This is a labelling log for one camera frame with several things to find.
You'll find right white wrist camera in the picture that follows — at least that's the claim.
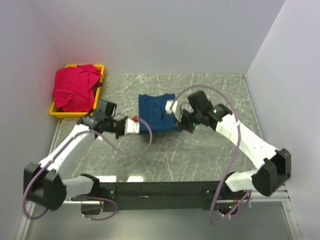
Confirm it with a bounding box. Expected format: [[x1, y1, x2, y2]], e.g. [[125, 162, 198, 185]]
[[165, 100, 183, 122]]

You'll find pink t shirt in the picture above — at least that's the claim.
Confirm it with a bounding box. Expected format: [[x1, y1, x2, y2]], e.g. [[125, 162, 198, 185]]
[[52, 63, 104, 113]]

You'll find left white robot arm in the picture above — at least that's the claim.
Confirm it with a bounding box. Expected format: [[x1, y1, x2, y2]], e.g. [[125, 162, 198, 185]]
[[23, 100, 127, 211]]

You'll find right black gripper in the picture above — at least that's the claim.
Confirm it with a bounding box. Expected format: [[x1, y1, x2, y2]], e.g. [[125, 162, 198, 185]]
[[173, 109, 202, 135]]

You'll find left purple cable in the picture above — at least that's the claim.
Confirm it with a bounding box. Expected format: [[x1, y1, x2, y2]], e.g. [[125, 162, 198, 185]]
[[22, 116, 154, 221]]

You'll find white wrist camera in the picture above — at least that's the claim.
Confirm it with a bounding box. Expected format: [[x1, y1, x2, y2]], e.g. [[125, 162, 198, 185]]
[[165, 100, 183, 122], [124, 118, 140, 135]]

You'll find blue t shirt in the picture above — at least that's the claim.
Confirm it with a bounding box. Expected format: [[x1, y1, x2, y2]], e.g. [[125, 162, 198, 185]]
[[138, 93, 181, 134]]

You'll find yellow plastic bin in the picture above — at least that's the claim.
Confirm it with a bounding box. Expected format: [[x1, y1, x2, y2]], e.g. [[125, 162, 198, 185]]
[[48, 63, 106, 118]]

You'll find black base beam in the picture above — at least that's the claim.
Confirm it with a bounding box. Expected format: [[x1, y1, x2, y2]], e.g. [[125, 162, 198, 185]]
[[93, 181, 219, 210]]

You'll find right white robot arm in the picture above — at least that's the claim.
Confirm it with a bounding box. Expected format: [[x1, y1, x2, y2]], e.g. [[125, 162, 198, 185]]
[[165, 90, 291, 200]]

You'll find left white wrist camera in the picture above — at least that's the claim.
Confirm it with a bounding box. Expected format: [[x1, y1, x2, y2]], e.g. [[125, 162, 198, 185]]
[[124, 118, 140, 135]]

